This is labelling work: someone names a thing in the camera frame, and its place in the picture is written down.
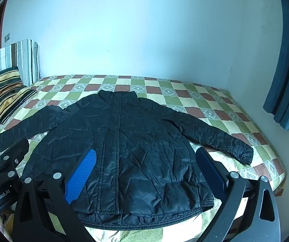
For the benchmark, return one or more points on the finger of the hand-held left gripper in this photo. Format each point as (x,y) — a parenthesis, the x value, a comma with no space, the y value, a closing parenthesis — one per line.
(12,160)

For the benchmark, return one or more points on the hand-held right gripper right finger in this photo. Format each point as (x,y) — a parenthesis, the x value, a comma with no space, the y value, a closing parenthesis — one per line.
(213,175)

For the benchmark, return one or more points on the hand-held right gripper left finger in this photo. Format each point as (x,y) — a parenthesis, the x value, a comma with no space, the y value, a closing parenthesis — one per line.
(84,172)

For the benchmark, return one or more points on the black quilted jacket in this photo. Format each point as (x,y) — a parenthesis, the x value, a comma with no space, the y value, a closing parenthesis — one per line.
(134,143)

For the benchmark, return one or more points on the striped yellow black pillow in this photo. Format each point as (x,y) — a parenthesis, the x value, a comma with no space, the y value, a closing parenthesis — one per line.
(7,92)

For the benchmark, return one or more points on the checkered bed sheet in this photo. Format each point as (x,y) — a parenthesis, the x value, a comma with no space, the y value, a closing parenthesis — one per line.
(210,111)

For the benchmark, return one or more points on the striped padded headboard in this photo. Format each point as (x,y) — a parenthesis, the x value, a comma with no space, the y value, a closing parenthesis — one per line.
(21,60)

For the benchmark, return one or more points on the blue curtain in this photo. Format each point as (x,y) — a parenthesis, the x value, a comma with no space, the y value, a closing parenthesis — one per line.
(286,63)

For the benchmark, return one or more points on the wall switch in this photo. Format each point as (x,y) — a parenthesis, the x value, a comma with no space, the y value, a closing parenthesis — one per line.
(7,37)

